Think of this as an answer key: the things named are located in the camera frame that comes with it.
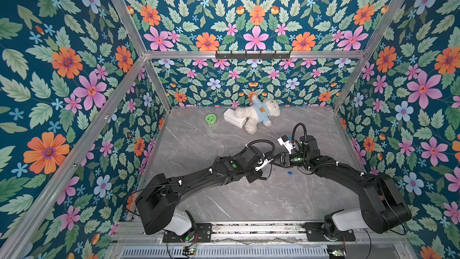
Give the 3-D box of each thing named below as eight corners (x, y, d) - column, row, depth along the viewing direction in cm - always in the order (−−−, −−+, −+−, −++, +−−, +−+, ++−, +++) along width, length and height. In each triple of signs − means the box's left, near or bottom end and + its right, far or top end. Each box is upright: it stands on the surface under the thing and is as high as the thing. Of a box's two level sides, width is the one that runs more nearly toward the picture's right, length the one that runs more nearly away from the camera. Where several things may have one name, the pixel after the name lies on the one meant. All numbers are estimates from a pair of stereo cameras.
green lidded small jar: (206, 126, 112) (204, 121, 108) (207, 118, 116) (206, 113, 113) (216, 126, 112) (215, 121, 108) (217, 118, 116) (216, 113, 113)
